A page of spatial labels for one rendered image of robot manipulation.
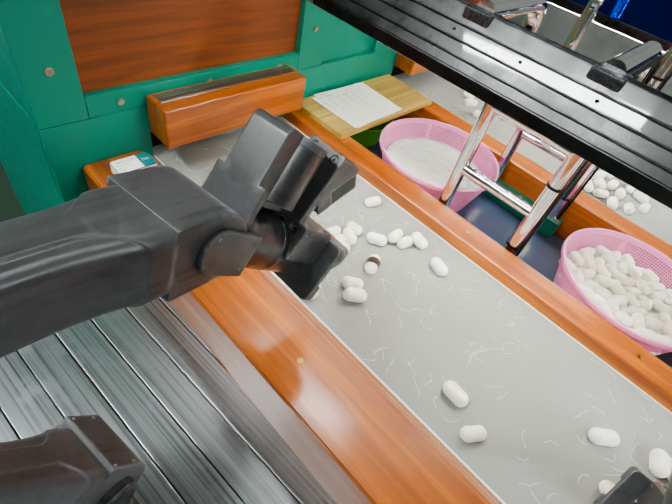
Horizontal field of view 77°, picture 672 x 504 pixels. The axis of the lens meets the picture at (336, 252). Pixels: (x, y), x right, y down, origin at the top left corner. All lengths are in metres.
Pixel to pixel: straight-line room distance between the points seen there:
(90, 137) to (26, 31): 0.17
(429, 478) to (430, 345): 0.19
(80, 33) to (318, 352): 0.53
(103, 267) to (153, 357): 0.41
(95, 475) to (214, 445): 0.21
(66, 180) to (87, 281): 0.57
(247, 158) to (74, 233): 0.14
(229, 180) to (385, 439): 0.34
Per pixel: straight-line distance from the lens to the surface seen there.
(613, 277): 0.95
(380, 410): 0.53
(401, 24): 0.58
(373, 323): 0.62
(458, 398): 0.59
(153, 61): 0.79
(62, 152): 0.78
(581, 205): 1.03
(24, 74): 0.72
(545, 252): 1.00
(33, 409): 0.66
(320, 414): 0.51
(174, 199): 0.29
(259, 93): 0.83
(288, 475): 0.59
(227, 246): 0.29
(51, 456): 0.41
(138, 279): 0.26
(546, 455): 0.64
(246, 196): 0.32
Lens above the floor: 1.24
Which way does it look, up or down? 46 degrees down
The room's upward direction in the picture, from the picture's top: 16 degrees clockwise
